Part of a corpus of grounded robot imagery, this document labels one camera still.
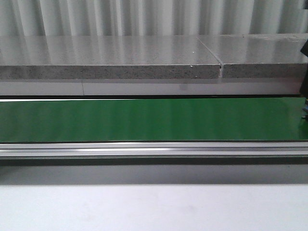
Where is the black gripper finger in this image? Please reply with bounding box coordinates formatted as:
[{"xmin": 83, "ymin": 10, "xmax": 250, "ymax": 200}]
[{"xmin": 299, "ymin": 69, "xmax": 308, "ymax": 100}]

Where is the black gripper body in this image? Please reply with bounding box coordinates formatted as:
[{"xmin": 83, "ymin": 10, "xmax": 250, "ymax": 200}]
[{"xmin": 300, "ymin": 40, "xmax": 308, "ymax": 57}]

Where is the grey stone slab right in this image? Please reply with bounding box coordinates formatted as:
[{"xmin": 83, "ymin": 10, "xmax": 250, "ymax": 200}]
[{"xmin": 198, "ymin": 34, "xmax": 308, "ymax": 79}]

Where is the grey stone slab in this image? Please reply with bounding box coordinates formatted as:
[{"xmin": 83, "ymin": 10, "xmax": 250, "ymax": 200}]
[
  {"xmin": 0, "ymin": 36, "xmax": 220, "ymax": 80},
  {"xmin": 198, "ymin": 34, "xmax": 308, "ymax": 79}
]

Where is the green conveyor belt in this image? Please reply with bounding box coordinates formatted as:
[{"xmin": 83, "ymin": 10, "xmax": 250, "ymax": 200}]
[{"xmin": 0, "ymin": 97, "xmax": 308, "ymax": 143}]

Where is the white panel under slabs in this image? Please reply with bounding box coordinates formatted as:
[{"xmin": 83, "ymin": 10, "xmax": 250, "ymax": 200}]
[{"xmin": 0, "ymin": 78, "xmax": 302, "ymax": 96}]

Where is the grey stone slab left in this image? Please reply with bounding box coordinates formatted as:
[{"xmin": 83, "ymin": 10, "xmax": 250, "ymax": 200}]
[{"xmin": 0, "ymin": 36, "xmax": 220, "ymax": 80}]

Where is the white curtain backdrop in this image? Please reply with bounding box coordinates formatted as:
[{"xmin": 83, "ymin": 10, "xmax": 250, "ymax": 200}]
[{"xmin": 0, "ymin": 0, "xmax": 308, "ymax": 36}]

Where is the aluminium conveyor side rail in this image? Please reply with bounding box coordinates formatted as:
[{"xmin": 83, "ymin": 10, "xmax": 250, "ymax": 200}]
[{"xmin": 0, "ymin": 141, "xmax": 308, "ymax": 158}]

